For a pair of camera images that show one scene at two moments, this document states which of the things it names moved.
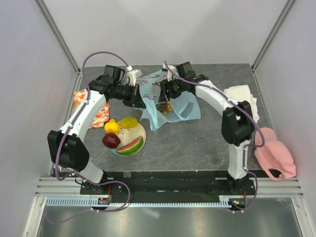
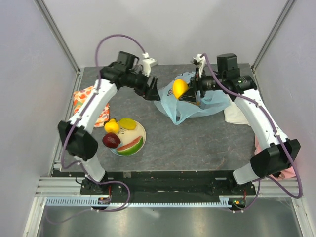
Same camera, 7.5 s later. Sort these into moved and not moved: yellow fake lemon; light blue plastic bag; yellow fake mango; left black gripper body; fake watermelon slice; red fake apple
Moved: light blue plastic bag; left black gripper body
Not moved: yellow fake lemon; fake watermelon slice; yellow fake mango; red fake apple
